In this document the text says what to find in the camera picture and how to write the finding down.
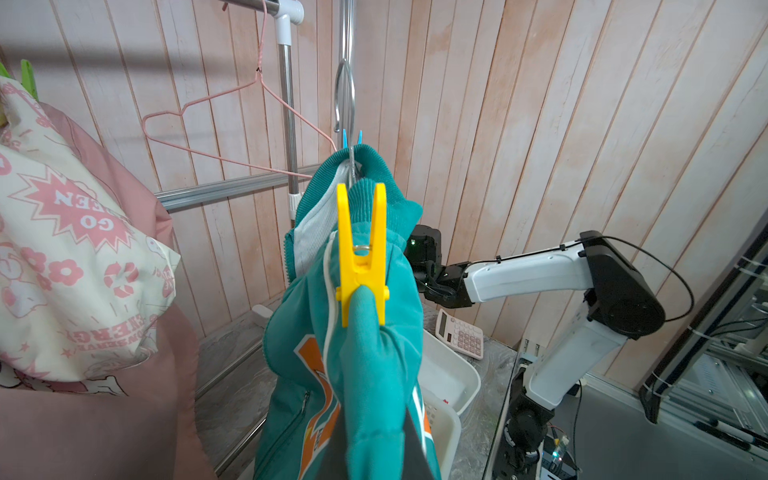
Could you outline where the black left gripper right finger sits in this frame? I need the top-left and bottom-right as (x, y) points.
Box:
(403, 411), (434, 480)

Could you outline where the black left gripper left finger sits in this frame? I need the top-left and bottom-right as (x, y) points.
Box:
(317, 413), (348, 480)

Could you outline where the green sweatshirt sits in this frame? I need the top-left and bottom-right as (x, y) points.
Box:
(254, 144), (441, 479)

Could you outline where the yellow clothespin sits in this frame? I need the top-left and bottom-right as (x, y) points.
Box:
(336, 183), (390, 328)

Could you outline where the white hanger with metal hook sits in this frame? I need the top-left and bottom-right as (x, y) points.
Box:
(293, 58), (367, 283)

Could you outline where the pink wire hanger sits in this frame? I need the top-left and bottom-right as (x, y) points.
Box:
(146, 1), (334, 179)

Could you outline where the white perforated laundry basket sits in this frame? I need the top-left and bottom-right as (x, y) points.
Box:
(422, 389), (461, 479)

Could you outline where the white plastic tray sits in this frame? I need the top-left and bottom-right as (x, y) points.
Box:
(418, 331), (481, 416)

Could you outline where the pink white calculator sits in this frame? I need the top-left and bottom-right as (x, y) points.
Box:
(435, 309), (484, 360)

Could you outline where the pink jacket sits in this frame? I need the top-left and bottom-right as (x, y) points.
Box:
(1, 105), (214, 479)

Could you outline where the metal clothes rack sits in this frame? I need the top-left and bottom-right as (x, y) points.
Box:
(141, 1), (355, 476)

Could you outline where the floral pink white garment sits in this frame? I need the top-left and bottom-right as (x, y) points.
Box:
(1, 78), (180, 395)

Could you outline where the blue clothespin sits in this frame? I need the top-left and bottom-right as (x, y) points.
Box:
(341, 129), (363, 149)

